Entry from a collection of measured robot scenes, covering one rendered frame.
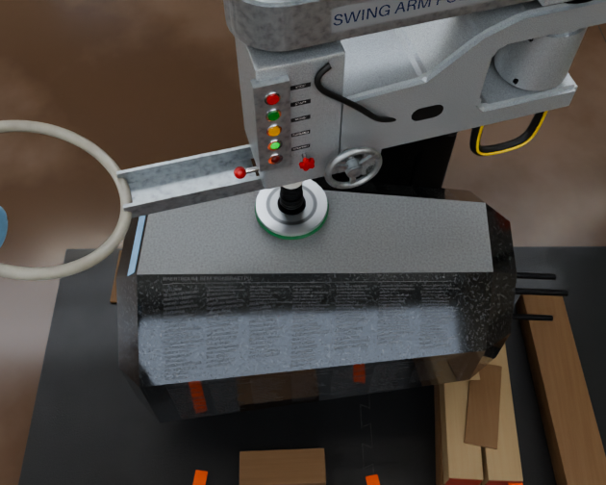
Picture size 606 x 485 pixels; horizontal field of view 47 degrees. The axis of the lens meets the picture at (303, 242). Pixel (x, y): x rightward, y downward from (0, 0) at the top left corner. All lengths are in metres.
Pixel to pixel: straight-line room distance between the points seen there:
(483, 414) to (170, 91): 2.20
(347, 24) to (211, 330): 1.01
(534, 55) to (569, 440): 1.46
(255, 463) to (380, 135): 1.30
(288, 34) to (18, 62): 2.77
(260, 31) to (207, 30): 2.56
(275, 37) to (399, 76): 0.37
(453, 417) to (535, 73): 1.23
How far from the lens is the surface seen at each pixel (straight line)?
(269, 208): 2.04
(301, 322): 2.04
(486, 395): 2.57
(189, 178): 1.88
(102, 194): 3.33
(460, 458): 2.49
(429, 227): 2.11
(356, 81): 1.66
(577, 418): 2.78
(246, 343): 2.07
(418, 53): 1.71
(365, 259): 2.02
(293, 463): 2.54
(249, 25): 1.42
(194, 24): 4.02
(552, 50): 1.82
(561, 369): 2.83
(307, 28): 1.42
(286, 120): 1.57
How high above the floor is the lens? 2.60
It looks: 58 degrees down
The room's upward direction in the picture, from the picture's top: straight up
